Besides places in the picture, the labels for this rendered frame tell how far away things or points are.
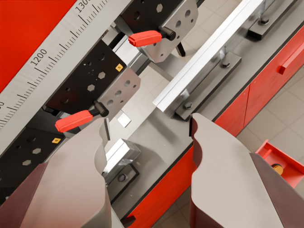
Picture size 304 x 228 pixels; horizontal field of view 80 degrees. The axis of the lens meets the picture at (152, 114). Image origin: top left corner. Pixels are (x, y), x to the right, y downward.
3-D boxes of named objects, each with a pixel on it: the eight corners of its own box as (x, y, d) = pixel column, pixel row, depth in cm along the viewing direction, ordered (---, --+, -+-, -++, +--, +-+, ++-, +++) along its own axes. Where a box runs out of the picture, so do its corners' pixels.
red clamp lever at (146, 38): (135, 40, 30) (177, 30, 35) (122, 30, 32) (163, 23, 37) (135, 50, 31) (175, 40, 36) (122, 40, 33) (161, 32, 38)
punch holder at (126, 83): (104, 128, 46) (44, 106, 31) (89, 108, 50) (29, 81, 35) (144, 83, 45) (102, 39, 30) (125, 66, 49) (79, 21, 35)
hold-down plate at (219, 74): (186, 122, 69) (184, 120, 66) (176, 113, 71) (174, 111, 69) (241, 61, 67) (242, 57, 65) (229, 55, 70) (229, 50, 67)
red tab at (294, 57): (282, 75, 90) (285, 68, 84) (278, 73, 91) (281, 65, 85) (304, 51, 89) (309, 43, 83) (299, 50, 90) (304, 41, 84)
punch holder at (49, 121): (54, 186, 47) (-27, 191, 32) (42, 162, 51) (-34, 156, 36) (92, 143, 46) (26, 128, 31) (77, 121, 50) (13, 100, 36)
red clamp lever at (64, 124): (58, 130, 31) (109, 109, 36) (49, 115, 33) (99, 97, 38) (60, 136, 32) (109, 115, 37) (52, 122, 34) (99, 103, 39)
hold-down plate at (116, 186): (89, 229, 72) (84, 230, 69) (83, 216, 75) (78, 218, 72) (140, 173, 70) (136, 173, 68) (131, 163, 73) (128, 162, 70)
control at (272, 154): (266, 215, 68) (275, 227, 53) (229, 183, 76) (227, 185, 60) (301, 174, 68) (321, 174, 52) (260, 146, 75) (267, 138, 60)
